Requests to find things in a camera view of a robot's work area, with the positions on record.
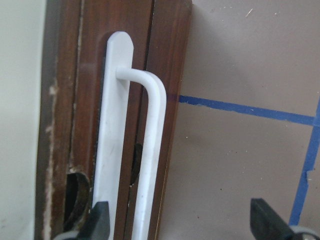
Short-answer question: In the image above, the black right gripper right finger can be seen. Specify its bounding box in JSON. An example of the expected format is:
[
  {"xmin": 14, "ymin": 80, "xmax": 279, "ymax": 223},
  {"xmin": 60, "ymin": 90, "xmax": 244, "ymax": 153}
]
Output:
[{"xmin": 250, "ymin": 198, "xmax": 295, "ymax": 240}]

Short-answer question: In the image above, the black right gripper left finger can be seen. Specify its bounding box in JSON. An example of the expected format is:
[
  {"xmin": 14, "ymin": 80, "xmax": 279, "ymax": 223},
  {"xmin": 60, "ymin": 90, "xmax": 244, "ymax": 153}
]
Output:
[{"xmin": 75, "ymin": 201, "xmax": 111, "ymax": 240}]

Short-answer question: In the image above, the white drawer handle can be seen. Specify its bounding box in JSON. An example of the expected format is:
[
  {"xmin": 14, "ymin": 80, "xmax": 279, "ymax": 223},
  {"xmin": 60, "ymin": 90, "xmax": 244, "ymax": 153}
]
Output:
[{"xmin": 92, "ymin": 31, "xmax": 167, "ymax": 240}]

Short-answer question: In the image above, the brown wooden drawer cabinet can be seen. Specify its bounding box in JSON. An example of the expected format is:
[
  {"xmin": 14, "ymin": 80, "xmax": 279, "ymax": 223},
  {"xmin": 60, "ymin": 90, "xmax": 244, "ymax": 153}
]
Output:
[{"xmin": 33, "ymin": 0, "xmax": 193, "ymax": 240}]

